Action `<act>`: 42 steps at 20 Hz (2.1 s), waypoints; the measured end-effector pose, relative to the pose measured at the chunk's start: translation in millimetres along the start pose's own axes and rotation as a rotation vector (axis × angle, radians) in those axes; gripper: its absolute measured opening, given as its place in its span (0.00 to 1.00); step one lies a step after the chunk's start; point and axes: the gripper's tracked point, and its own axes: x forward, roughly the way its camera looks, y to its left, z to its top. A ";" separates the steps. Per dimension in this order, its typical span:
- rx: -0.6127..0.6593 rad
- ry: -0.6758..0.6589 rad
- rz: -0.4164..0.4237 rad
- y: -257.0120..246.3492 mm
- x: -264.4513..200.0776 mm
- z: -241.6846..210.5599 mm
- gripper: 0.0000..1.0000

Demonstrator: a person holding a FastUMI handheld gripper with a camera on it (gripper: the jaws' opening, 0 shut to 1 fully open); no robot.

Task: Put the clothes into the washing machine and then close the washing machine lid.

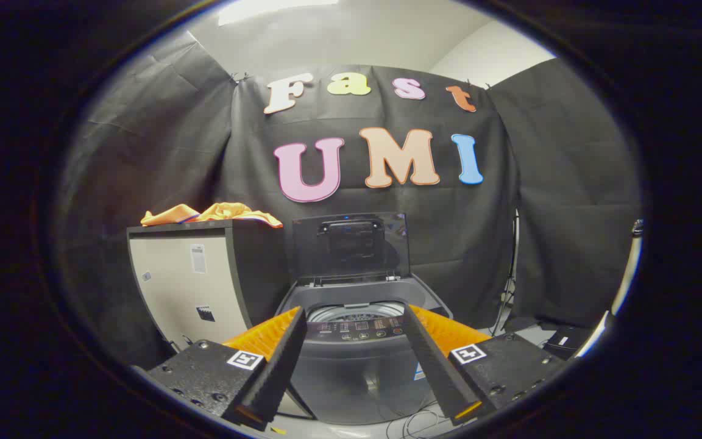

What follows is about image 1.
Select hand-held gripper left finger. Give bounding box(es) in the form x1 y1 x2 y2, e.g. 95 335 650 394
132 306 308 432

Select dark glass washing machine lid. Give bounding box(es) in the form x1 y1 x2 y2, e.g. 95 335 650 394
292 212 411 286

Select black box with white label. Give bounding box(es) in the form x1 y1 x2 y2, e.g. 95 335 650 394
543 326 595 360

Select thin floor cables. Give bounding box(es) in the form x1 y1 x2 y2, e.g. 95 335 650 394
388 409 449 438

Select black tripod stand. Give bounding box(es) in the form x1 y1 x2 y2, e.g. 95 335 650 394
491 210 521 336

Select grey washing machine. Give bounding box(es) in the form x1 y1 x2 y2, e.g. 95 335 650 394
275 274 454 426

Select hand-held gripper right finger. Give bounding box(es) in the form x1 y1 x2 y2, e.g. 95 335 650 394
402 304 568 426

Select beige and dark cabinet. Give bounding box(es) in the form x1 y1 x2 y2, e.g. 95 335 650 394
127 219 294 353

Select orange shirt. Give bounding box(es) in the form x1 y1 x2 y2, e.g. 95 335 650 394
141 202 283 229

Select black backdrop cloth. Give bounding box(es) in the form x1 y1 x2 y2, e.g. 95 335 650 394
58 30 643 366

